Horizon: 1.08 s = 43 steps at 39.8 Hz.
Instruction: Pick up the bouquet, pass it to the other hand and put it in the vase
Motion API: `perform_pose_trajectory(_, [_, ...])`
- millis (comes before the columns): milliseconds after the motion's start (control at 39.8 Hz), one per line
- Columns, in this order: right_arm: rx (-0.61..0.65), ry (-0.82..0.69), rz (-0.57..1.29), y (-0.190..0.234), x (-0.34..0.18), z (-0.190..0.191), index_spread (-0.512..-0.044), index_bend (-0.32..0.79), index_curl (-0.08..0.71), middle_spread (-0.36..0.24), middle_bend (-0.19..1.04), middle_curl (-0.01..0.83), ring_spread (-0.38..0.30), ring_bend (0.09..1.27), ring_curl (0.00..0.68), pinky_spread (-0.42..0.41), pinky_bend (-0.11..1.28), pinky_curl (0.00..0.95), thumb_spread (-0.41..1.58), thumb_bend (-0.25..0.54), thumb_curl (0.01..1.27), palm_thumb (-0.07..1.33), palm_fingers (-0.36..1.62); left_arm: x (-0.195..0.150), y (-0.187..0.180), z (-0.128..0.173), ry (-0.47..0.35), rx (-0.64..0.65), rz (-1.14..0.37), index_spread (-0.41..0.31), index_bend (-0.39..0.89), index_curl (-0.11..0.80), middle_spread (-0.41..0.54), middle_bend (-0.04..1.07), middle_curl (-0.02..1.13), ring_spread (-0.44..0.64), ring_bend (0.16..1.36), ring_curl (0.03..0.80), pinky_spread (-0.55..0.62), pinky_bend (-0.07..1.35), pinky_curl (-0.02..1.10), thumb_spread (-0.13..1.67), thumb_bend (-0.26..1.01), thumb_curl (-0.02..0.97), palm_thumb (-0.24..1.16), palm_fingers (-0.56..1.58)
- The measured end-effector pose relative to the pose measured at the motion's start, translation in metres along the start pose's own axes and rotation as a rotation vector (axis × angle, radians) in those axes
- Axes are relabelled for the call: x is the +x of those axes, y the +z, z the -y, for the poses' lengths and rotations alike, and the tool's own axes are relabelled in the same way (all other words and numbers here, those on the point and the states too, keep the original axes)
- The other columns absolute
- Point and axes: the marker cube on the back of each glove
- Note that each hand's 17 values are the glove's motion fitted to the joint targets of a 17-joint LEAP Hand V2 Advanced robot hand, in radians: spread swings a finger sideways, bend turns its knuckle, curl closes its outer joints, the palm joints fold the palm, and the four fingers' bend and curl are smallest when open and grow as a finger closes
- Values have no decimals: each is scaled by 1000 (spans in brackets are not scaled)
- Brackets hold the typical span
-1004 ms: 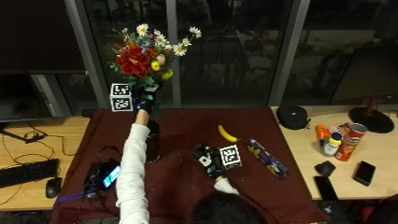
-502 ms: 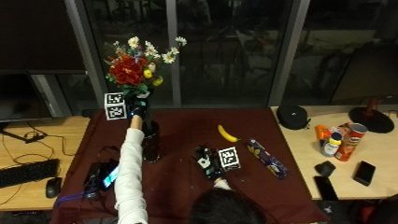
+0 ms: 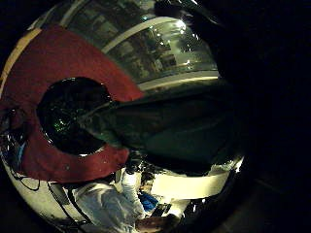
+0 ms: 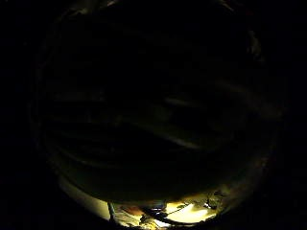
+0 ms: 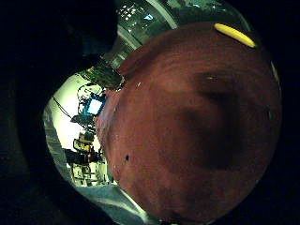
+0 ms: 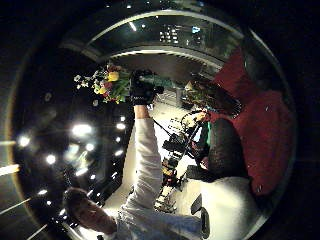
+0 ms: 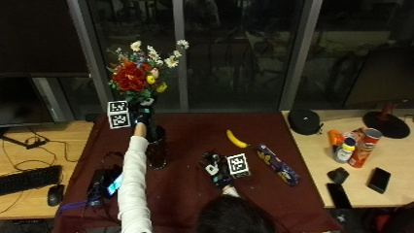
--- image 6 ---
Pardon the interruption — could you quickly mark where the black tripod equipment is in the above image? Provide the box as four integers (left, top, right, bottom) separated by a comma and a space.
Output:
153, 114, 203, 214

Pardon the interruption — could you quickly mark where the colourful flower bouquet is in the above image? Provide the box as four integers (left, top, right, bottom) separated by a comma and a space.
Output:
73, 63, 184, 104

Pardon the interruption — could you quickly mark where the red wrapping paper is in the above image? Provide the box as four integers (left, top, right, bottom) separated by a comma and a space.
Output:
211, 46, 297, 198

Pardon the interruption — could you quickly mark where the dark flower bunch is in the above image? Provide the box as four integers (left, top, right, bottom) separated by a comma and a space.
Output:
184, 75, 244, 117

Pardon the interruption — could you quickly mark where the thin black cable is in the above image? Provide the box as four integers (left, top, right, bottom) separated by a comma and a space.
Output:
152, 118, 188, 148

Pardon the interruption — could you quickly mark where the the person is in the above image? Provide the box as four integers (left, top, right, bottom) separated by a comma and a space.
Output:
62, 103, 205, 240

